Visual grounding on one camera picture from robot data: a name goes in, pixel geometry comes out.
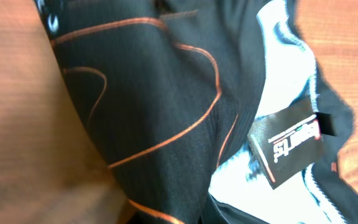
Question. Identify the black printed cycling jersey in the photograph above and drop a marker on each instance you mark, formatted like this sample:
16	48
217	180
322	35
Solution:
205	111

